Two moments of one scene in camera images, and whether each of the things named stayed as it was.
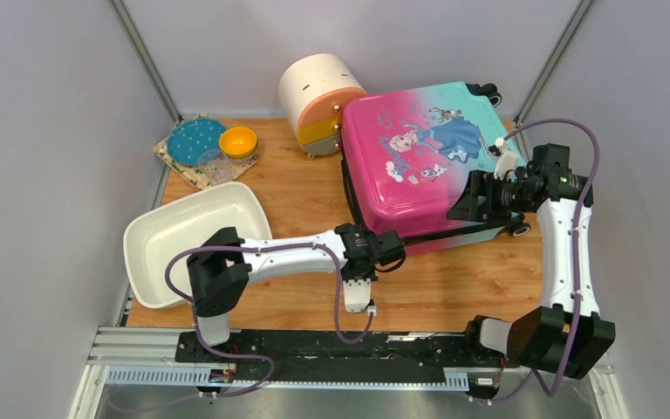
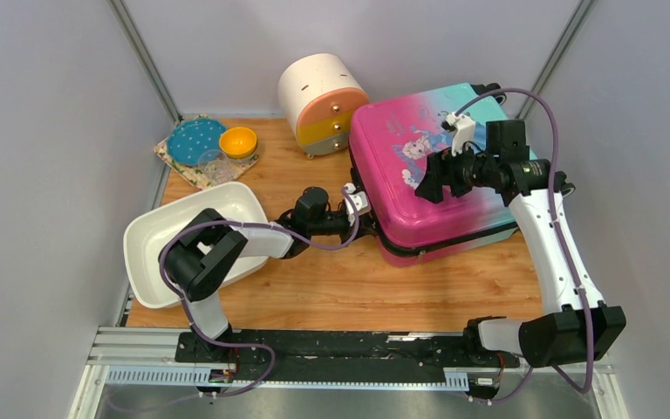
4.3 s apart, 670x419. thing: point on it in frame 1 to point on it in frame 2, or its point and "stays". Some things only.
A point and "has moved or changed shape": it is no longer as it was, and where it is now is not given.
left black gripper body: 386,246 to 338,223
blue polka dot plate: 190,140 stays
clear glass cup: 216,167 stays
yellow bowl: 238,142 stays
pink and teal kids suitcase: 406,154 has moved or changed shape
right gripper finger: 470,207 to 431,187
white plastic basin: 148,242 stays
